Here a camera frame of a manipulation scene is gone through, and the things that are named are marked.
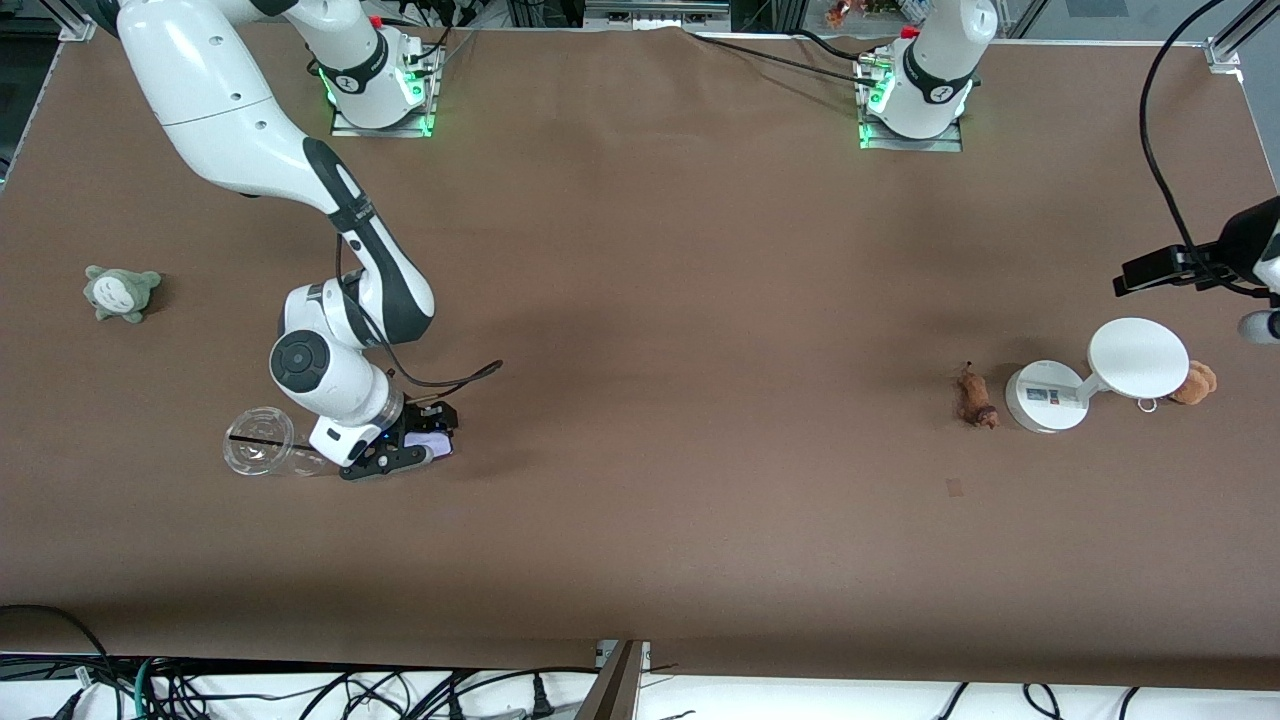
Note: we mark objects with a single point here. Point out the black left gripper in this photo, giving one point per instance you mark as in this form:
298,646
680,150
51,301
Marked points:
1232,246

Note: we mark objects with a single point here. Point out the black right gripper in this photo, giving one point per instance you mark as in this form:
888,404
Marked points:
428,416

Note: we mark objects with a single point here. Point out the brown toy dog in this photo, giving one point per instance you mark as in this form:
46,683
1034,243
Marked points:
972,400

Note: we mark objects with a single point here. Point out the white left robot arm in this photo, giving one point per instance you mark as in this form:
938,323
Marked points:
930,70

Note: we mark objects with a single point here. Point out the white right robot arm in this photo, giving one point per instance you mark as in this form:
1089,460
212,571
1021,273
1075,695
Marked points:
220,100

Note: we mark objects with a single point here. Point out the clear plastic cup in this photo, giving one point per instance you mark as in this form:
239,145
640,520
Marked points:
262,450

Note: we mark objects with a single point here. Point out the thin black straw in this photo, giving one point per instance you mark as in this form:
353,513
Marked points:
255,439

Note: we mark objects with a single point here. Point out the white round desk lamp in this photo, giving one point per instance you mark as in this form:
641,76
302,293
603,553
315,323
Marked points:
1045,398

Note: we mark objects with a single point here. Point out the black power plug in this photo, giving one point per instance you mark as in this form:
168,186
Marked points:
541,700

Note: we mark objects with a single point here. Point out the grey green plush toy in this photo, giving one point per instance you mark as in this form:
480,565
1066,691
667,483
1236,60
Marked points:
118,293

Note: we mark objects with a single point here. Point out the small orange toy figure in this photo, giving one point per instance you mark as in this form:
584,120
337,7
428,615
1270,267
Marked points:
838,14

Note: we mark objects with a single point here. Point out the grey power strip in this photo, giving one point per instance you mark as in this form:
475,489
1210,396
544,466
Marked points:
650,15

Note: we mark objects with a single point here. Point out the metal corner bracket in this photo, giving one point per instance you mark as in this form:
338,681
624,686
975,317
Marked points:
1225,55
78,30

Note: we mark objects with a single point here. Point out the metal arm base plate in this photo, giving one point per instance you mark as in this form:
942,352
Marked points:
945,143
385,130

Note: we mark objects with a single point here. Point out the aluminium frame post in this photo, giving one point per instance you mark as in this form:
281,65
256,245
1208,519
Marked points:
615,690

